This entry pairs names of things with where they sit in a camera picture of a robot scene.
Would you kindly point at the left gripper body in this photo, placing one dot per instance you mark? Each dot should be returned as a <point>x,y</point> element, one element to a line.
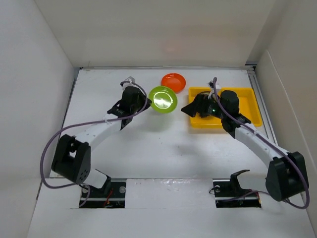
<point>140,102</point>

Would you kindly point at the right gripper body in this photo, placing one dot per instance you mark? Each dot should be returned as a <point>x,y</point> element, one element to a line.
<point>211,108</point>

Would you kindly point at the green plastic plate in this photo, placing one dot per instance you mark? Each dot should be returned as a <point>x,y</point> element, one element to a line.
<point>164,99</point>

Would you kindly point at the orange plate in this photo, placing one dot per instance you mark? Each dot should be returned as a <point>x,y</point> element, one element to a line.
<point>174,81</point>

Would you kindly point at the yellow patterned plate back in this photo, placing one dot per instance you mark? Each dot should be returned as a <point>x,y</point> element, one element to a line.
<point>202,96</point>

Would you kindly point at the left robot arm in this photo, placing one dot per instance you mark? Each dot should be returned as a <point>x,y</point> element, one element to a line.
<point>72,158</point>

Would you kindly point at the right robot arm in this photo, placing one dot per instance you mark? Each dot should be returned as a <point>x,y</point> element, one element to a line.
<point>286,175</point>

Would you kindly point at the yellow plastic bin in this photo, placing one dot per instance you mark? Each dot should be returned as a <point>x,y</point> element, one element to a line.
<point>247,106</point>

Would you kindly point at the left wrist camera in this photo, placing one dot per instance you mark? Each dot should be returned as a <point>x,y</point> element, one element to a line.
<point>130,81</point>

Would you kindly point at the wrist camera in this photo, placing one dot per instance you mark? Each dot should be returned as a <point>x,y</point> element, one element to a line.
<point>130,81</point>
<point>214,86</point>

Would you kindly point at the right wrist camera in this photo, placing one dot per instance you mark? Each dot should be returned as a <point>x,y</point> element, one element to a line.
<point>214,86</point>

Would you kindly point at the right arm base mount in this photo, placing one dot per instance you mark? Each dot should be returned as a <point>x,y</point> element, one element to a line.
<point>230,194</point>

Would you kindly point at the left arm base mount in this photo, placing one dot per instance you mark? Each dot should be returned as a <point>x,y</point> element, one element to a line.
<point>115,199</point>

